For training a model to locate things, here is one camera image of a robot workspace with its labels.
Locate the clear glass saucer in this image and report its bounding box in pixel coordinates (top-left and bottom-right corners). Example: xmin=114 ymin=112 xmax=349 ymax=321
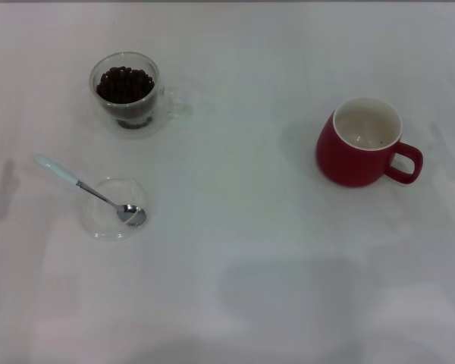
xmin=82 ymin=176 xmax=152 ymax=242

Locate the coffee beans heap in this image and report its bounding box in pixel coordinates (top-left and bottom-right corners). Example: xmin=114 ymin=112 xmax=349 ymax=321
xmin=96 ymin=65 xmax=155 ymax=130

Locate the double-wall glass cup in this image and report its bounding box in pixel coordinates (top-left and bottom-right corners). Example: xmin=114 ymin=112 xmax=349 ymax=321
xmin=89 ymin=52 xmax=193 ymax=140

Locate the blue-handled metal spoon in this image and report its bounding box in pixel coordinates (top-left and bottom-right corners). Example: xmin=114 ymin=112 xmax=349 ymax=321
xmin=34 ymin=153 xmax=147 ymax=228

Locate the red ceramic mug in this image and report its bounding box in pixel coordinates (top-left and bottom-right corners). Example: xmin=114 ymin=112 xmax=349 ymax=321
xmin=315 ymin=96 xmax=424 ymax=187

